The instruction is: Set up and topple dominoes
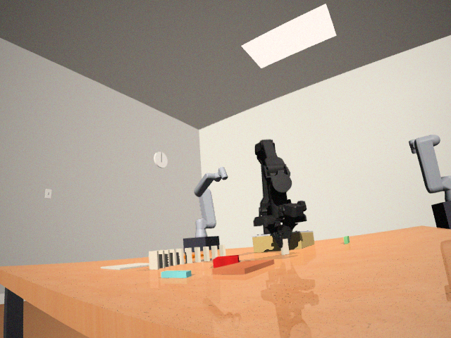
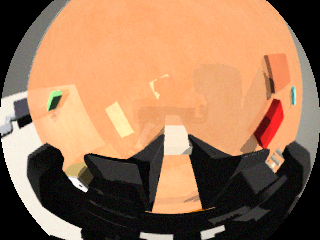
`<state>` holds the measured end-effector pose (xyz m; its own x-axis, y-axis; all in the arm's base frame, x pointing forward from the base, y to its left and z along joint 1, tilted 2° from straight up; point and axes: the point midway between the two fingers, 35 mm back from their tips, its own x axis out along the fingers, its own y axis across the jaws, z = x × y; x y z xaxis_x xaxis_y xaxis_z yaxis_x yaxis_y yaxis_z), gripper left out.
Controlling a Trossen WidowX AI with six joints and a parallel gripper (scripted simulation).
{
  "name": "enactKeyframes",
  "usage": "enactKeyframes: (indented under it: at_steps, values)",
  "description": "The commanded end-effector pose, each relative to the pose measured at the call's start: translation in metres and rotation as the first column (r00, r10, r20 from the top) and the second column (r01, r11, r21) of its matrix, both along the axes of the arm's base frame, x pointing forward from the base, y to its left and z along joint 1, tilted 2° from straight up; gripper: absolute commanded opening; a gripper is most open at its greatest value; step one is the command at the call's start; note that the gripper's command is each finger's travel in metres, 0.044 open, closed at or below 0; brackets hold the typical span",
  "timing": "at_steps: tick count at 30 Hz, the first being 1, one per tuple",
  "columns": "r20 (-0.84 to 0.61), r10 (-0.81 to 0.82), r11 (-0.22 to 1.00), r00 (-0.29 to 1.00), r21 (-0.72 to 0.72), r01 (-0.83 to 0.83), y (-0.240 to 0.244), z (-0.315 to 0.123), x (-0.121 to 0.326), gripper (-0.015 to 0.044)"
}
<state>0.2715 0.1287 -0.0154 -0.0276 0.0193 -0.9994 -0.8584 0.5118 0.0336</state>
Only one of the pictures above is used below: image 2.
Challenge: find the small green rectangular block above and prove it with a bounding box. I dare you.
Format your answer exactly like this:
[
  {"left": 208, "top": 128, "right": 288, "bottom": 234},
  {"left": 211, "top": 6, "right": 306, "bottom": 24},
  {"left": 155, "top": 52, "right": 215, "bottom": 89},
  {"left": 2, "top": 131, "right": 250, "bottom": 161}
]
[{"left": 47, "top": 91, "right": 61, "bottom": 112}]

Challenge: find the light blue domino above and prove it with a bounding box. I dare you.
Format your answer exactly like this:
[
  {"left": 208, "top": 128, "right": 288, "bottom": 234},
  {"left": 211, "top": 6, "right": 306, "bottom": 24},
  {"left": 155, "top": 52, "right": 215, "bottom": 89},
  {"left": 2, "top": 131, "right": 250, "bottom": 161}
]
[{"left": 291, "top": 85, "right": 296, "bottom": 107}]

